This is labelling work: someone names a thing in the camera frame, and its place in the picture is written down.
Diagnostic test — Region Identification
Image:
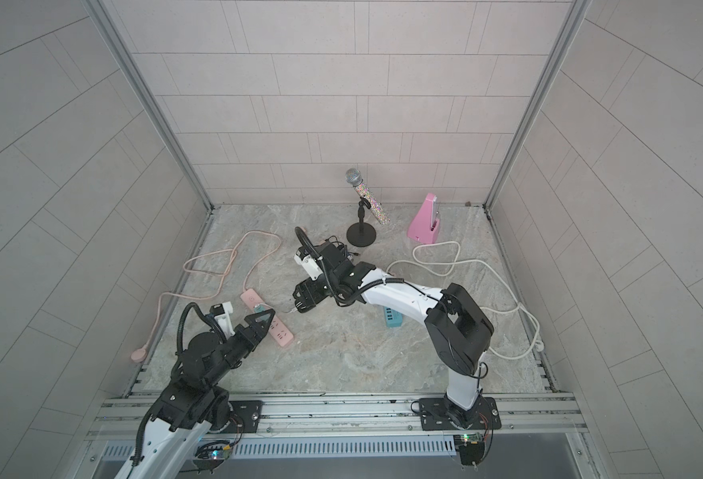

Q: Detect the white vented cable duct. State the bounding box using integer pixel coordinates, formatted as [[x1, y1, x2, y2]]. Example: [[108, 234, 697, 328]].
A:
[[101, 435, 457, 462]]

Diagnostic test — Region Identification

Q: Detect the teal power strip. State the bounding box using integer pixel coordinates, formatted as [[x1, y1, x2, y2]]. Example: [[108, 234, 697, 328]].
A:
[[384, 307, 403, 329]]

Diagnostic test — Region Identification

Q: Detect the pink power strip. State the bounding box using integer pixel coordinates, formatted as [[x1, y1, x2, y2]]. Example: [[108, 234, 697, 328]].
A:
[[241, 289, 295, 347]]

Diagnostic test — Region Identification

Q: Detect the right circuit board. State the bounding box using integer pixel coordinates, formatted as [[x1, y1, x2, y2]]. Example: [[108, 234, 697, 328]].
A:
[[453, 434, 486, 468]]

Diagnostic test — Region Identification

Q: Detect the glitter microphone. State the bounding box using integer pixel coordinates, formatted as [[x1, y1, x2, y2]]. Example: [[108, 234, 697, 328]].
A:
[[345, 168, 389, 225]]

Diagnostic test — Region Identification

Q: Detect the pink metronome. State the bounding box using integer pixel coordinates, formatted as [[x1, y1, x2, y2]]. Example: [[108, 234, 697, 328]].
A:
[[407, 193, 440, 245]]

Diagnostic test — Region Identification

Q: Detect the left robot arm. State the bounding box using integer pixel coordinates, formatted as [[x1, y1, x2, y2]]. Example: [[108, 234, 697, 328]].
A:
[[117, 303, 275, 478]]

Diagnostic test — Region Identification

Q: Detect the left circuit board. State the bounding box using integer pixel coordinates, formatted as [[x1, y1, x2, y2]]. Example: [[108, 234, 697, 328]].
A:
[[193, 440, 233, 471]]

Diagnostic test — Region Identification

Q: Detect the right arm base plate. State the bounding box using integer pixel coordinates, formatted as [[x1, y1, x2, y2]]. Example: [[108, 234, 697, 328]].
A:
[[413, 395, 502, 431]]

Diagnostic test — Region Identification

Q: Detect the aluminium mounting rail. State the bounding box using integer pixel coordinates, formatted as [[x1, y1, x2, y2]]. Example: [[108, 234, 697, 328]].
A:
[[87, 391, 589, 441]]

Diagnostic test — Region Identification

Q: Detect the pink power strip cord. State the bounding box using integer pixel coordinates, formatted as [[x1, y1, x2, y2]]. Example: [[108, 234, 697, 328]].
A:
[[131, 230, 283, 363]]

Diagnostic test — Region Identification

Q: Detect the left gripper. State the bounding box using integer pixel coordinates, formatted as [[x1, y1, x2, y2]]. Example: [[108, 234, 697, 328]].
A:
[[206, 310, 277, 390]]

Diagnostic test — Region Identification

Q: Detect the white power strip cord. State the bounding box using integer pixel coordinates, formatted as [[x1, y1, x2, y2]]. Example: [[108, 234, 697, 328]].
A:
[[385, 240, 545, 361]]

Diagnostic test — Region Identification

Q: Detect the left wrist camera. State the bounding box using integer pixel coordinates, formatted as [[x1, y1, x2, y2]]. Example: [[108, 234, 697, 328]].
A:
[[210, 301, 235, 338]]

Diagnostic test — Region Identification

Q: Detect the circuit board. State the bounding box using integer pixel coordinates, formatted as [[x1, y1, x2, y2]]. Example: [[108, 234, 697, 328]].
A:
[[193, 440, 233, 471], [453, 434, 486, 468]]

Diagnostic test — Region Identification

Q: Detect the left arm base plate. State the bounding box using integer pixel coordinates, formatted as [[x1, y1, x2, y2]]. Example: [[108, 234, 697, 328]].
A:
[[208, 400, 263, 434]]

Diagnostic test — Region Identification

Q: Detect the black microphone stand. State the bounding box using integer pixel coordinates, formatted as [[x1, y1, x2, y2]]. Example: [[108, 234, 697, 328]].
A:
[[347, 198, 376, 247]]

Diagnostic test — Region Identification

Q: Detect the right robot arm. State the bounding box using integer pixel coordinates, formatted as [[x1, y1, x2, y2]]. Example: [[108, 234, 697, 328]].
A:
[[293, 227, 494, 430]]

